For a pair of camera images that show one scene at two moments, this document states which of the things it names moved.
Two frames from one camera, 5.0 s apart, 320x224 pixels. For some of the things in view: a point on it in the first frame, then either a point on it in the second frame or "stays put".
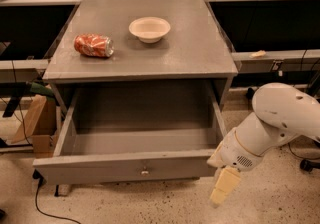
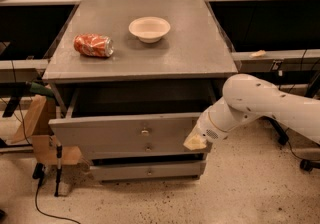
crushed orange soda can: [93, 44] stays put
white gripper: [234, 152] -> [206, 130]
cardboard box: [38, 124] stays put
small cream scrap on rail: [258, 54] stays put
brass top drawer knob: [144, 173] -> [145, 133]
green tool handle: [39, 89] stays put
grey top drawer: [131, 155] -> [128, 118]
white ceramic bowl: [149, 29] stays put
